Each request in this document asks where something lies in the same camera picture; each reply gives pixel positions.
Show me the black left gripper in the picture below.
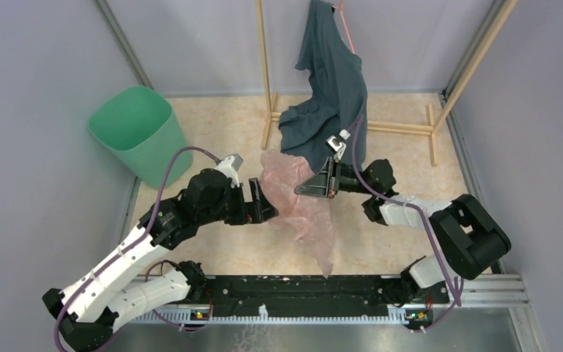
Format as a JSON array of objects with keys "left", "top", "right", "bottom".
[{"left": 198, "top": 177, "right": 279, "bottom": 225}]

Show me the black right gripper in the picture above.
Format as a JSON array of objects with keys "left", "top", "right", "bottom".
[{"left": 295, "top": 157, "right": 375, "bottom": 199}]

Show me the pink plastic trash bag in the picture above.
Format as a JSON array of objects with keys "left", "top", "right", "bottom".
[{"left": 259, "top": 150, "right": 336, "bottom": 277}]

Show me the green plastic trash bin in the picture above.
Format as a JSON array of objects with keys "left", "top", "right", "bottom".
[{"left": 87, "top": 86, "right": 193, "bottom": 189}]

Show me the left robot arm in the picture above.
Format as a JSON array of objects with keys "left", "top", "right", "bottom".
[{"left": 43, "top": 169, "right": 279, "bottom": 351}]

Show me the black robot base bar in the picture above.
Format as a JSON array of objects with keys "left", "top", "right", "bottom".
[{"left": 183, "top": 275, "right": 450, "bottom": 318}]

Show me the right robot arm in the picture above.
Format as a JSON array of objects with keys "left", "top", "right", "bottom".
[{"left": 295, "top": 158, "right": 512, "bottom": 302}]

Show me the dark teal shirt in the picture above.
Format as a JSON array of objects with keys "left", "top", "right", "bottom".
[{"left": 279, "top": 1, "right": 368, "bottom": 173}]

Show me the wooden clothes rack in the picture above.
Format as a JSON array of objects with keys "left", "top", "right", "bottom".
[{"left": 254, "top": 0, "right": 518, "bottom": 166}]

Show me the pink clothes hanger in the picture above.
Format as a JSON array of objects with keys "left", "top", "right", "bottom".
[{"left": 332, "top": 0, "right": 356, "bottom": 54}]

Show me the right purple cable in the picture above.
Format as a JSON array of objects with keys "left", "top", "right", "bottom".
[{"left": 349, "top": 116, "right": 465, "bottom": 308}]

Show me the purple cable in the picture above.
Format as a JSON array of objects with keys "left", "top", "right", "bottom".
[
  {"left": 349, "top": 116, "right": 465, "bottom": 308},
  {"left": 53, "top": 146, "right": 224, "bottom": 352}
]

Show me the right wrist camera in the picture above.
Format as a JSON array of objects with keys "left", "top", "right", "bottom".
[{"left": 325, "top": 129, "right": 350, "bottom": 162}]

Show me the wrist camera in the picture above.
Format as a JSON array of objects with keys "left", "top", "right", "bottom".
[
  {"left": 215, "top": 153, "right": 243, "bottom": 188},
  {"left": 325, "top": 129, "right": 350, "bottom": 162}
]

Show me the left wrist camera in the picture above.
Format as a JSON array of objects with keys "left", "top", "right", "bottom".
[{"left": 215, "top": 153, "right": 243, "bottom": 188}]

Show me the white cable duct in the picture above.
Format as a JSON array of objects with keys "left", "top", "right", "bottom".
[{"left": 130, "top": 305, "right": 409, "bottom": 326}]

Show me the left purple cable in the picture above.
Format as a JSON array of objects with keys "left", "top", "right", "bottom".
[{"left": 53, "top": 146, "right": 224, "bottom": 352}]

